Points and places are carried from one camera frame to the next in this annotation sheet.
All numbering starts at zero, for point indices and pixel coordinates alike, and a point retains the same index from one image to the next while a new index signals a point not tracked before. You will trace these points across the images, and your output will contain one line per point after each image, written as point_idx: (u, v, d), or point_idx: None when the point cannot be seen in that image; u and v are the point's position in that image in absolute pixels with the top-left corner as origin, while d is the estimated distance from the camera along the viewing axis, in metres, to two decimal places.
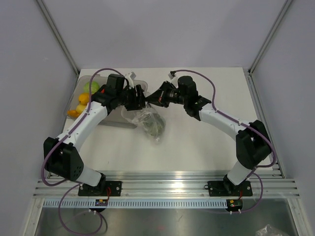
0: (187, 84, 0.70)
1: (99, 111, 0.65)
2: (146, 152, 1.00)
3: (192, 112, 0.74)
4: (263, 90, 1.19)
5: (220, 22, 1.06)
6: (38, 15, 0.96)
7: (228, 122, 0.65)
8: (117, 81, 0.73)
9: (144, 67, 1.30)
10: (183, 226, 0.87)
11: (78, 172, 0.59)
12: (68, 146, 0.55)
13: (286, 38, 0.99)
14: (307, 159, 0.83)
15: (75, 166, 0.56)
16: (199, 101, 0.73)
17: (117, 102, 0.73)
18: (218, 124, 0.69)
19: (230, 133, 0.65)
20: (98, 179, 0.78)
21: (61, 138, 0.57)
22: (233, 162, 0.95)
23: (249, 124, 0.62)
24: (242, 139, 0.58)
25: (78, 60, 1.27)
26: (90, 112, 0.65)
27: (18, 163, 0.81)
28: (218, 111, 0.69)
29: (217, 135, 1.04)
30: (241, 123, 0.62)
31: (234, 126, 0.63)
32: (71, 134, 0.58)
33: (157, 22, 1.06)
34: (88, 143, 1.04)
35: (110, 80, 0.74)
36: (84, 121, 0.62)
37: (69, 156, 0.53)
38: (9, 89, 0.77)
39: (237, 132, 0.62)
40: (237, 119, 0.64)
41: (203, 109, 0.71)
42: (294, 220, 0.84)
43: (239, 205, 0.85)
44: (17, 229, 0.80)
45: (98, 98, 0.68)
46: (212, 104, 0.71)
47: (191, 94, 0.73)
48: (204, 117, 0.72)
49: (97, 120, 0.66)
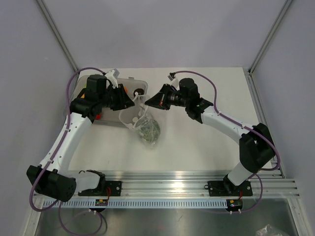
0: (189, 86, 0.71)
1: (80, 124, 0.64)
2: (145, 152, 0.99)
3: (194, 115, 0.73)
4: (264, 90, 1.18)
5: (220, 22, 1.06)
6: (38, 15, 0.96)
7: (231, 125, 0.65)
8: (98, 84, 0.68)
9: (144, 67, 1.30)
10: (183, 226, 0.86)
11: (71, 191, 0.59)
12: (52, 173, 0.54)
13: (286, 37, 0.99)
14: (307, 159, 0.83)
15: (67, 187, 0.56)
16: (201, 104, 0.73)
17: (100, 106, 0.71)
18: (220, 127, 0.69)
19: (234, 136, 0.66)
20: (97, 179, 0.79)
21: (44, 165, 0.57)
22: (234, 161, 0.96)
23: (253, 127, 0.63)
24: (245, 142, 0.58)
25: (78, 60, 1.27)
26: (70, 128, 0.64)
27: (18, 163, 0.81)
28: (221, 113, 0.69)
29: (218, 134, 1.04)
30: (245, 127, 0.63)
31: (237, 129, 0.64)
32: (54, 160, 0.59)
33: (157, 21, 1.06)
34: (88, 143, 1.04)
35: (89, 83, 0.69)
36: (67, 140, 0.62)
37: (56, 184, 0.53)
38: (9, 89, 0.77)
39: (240, 135, 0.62)
40: (240, 123, 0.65)
41: (205, 111, 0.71)
42: (295, 220, 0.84)
43: (239, 205, 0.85)
44: (17, 229, 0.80)
45: (78, 106, 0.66)
46: (214, 107, 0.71)
47: (193, 97, 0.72)
48: (205, 120, 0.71)
49: (80, 134, 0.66)
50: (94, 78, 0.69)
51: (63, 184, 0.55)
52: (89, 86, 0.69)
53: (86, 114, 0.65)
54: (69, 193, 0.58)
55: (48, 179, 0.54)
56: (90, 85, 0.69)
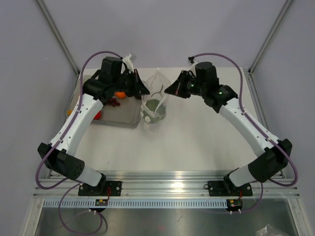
0: (206, 69, 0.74)
1: (91, 107, 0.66)
2: (146, 152, 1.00)
3: (212, 102, 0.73)
4: (264, 90, 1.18)
5: (220, 21, 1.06)
6: (38, 15, 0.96)
7: (254, 132, 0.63)
8: (112, 66, 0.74)
9: (144, 67, 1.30)
10: (183, 226, 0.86)
11: (79, 170, 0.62)
12: (61, 153, 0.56)
13: (286, 38, 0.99)
14: (306, 158, 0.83)
15: (74, 168, 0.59)
16: (223, 92, 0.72)
17: (112, 89, 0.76)
18: (238, 126, 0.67)
19: (253, 145, 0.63)
20: (99, 178, 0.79)
21: (54, 144, 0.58)
22: (241, 161, 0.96)
23: (277, 142, 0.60)
24: (268, 161, 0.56)
25: (78, 60, 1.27)
26: (81, 109, 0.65)
27: (18, 163, 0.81)
28: (245, 113, 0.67)
29: (221, 135, 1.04)
30: (270, 140, 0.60)
31: (261, 139, 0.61)
32: (63, 139, 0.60)
33: (157, 22, 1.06)
34: (88, 142, 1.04)
35: (105, 64, 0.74)
36: (77, 121, 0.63)
37: (64, 162, 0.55)
38: (9, 90, 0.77)
39: (264, 148, 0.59)
40: (267, 134, 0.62)
41: (227, 104, 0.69)
42: (295, 220, 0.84)
43: (239, 205, 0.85)
44: (17, 229, 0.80)
45: (91, 87, 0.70)
46: (238, 102, 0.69)
47: (210, 80, 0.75)
48: (225, 112, 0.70)
49: (90, 117, 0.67)
50: (110, 60, 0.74)
51: (71, 165, 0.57)
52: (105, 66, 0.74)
53: (98, 96, 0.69)
54: (76, 173, 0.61)
55: (57, 158, 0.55)
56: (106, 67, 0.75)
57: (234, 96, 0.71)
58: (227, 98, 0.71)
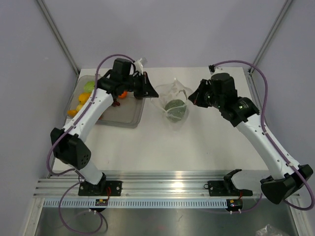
0: (223, 80, 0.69)
1: (104, 100, 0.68)
2: (146, 151, 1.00)
3: (231, 114, 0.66)
4: (264, 90, 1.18)
5: (220, 21, 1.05)
6: (38, 15, 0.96)
7: (275, 156, 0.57)
8: (124, 67, 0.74)
9: (144, 67, 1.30)
10: (183, 226, 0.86)
11: (86, 160, 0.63)
12: (73, 138, 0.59)
13: (286, 38, 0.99)
14: (307, 158, 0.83)
15: (82, 156, 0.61)
16: (243, 105, 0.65)
17: (123, 87, 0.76)
18: (258, 145, 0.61)
19: (271, 167, 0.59)
20: (99, 177, 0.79)
21: (68, 129, 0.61)
22: (250, 166, 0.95)
23: (299, 168, 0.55)
24: (287, 188, 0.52)
25: (78, 60, 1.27)
26: (94, 101, 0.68)
27: (18, 163, 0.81)
28: (267, 133, 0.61)
29: (223, 135, 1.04)
30: (291, 166, 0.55)
31: (282, 164, 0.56)
32: (77, 125, 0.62)
33: (157, 22, 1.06)
34: (88, 142, 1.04)
35: (116, 64, 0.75)
36: (89, 111, 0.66)
37: (75, 147, 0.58)
38: (8, 90, 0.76)
39: (283, 174, 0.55)
40: (288, 159, 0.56)
41: (247, 121, 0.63)
42: (294, 220, 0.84)
43: (239, 205, 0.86)
44: (17, 229, 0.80)
45: (104, 84, 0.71)
46: (260, 119, 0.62)
47: (228, 93, 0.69)
48: (242, 128, 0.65)
49: (101, 109, 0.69)
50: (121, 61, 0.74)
51: (80, 152, 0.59)
52: (117, 67, 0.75)
53: (111, 91, 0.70)
54: (83, 162, 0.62)
55: (69, 142, 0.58)
56: (117, 67, 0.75)
57: (254, 110, 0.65)
58: (247, 112, 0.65)
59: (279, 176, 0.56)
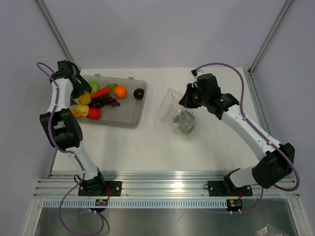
0: (207, 79, 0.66)
1: (67, 82, 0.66)
2: (145, 152, 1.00)
3: (214, 108, 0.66)
4: (263, 90, 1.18)
5: (219, 22, 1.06)
6: (38, 15, 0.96)
7: (256, 136, 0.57)
8: (69, 63, 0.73)
9: (144, 68, 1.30)
10: (183, 226, 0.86)
11: (79, 132, 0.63)
12: (63, 111, 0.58)
13: (286, 38, 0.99)
14: (306, 158, 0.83)
15: (77, 126, 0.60)
16: (225, 100, 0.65)
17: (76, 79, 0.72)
18: (241, 132, 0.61)
19: (254, 149, 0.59)
20: (96, 169, 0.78)
21: (52, 109, 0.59)
22: (246, 165, 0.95)
23: (279, 145, 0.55)
24: (270, 165, 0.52)
25: (79, 61, 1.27)
26: (59, 86, 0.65)
27: (18, 162, 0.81)
28: (247, 119, 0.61)
29: (223, 135, 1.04)
30: (271, 144, 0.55)
31: (263, 144, 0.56)
32: (58, 104, 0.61)
33: (157, 23, 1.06)
34: (88, 142, 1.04)
35: (61, 63, 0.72)
36: (62, 94, 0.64)
37: (70, 116, 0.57)
38: (9, 89, 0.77)
39: (266, 152, 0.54)
40: (267, 137, 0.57)
41: (228, 111, 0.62)
42: (294, 220, 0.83)
43: (239, 205, 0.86)
44: (17, 229, 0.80)
45: (58, 76, 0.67)
46: (239, 107, 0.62)
47: (212, 91, 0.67)
48: (226, 119, 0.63)
49: (69, 92, 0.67)
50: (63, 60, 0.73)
51: (74, 120, 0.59)
52: (61, 66, 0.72)
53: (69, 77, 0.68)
54: (80, 134, 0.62)
55: (62, 116, 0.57)
56: (62, 66, 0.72)
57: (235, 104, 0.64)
58: (229, 105, 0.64)
59: (262, 156, 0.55)
